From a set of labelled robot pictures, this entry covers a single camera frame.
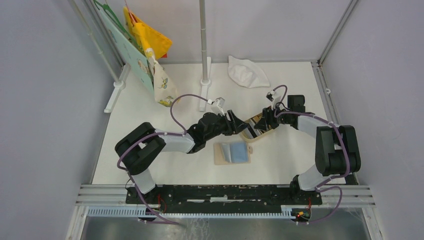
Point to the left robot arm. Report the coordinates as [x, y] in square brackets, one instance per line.
[141, 146]

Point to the white printed hanging cloth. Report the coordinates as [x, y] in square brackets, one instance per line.
[164, 89]

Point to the beige card holder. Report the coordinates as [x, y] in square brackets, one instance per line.
[232, 153]

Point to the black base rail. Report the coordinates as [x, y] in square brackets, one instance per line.
[224, 199]

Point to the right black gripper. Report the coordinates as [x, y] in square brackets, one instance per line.
[268, 115]

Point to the beige oval tray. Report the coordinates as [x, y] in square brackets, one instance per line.
[251, 135]

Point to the gold striped card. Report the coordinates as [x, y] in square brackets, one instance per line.
[255, 119]

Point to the white crumpled cloth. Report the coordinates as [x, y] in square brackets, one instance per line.
[247, 73]

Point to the white pole base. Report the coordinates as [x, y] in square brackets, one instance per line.
[204, 89]

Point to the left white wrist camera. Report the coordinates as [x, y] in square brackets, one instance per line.
[217, 106]

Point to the teal printed hanging cloth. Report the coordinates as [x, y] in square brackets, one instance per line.
[126, 45]

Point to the white left rack foot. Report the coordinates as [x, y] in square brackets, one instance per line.
[118, 88]

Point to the yellow hanging cloth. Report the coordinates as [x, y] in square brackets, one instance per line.
[149, 41]

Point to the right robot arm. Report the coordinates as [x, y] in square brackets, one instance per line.
[336, 146]

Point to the grey vertical pole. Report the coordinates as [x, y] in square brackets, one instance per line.
[202, 12]

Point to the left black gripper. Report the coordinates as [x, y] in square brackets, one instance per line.
[234, 126]

